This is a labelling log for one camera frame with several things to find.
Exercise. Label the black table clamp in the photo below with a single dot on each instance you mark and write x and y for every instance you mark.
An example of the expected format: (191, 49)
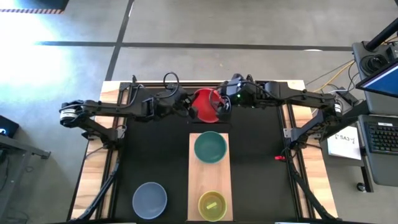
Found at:
(134, 78)
(249, 77)

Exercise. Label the dark grey side table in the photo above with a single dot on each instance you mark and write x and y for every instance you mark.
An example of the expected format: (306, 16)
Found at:
(34, 150)

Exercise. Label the white paper sign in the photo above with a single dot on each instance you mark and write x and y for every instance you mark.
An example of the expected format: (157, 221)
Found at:
(342, 149)

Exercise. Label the red bowl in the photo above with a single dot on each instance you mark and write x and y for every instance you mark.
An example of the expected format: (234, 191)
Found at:
(205, 109)

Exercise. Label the grey workstation cart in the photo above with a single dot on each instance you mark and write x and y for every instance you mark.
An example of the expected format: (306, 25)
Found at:
(385, 171)

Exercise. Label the blue-grey bowl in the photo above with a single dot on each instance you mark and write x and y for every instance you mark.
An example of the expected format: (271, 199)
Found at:
(149, 200)

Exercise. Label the cart caster wheel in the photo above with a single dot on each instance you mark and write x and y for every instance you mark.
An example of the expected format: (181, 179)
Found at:
(360, 187)

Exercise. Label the black round device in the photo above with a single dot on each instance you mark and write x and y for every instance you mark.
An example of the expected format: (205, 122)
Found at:
(374, 63)

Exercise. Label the black mat with striped edge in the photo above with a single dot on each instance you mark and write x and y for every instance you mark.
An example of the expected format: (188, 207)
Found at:
(46, 4)

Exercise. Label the computer monitor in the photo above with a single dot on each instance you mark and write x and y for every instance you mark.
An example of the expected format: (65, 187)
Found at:
(382, 82)

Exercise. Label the black pole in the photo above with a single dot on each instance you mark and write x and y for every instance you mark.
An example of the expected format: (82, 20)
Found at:
(382, 35)

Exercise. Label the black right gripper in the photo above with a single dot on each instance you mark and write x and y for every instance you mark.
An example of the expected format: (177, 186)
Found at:
(241, 91)

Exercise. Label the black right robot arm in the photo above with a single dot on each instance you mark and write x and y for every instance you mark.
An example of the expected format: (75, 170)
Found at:
(304, 96)

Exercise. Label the black power strip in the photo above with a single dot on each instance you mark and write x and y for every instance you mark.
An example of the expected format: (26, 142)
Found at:
(348, 96)

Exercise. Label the translucent yellow plastic bowl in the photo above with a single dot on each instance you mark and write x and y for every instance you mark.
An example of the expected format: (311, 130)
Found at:
(208, 211)

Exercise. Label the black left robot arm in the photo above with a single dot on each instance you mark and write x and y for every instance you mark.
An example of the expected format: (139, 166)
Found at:
(109, 109)

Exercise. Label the black keyboard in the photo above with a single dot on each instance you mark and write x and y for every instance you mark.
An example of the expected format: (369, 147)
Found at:
(384, 138)

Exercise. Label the small red tag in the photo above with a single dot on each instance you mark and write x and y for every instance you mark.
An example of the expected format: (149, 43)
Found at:
(280, 158)

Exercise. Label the black electronic device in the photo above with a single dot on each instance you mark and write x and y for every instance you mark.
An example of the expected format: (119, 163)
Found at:
(7, 126)

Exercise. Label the teal bowl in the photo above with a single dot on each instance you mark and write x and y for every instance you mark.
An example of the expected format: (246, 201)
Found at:
(210, 147)

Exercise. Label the black table mat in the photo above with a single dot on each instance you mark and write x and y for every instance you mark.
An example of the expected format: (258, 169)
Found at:
(155, 155)

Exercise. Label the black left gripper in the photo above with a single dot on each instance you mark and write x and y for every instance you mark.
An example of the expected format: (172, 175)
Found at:
(171, 105)

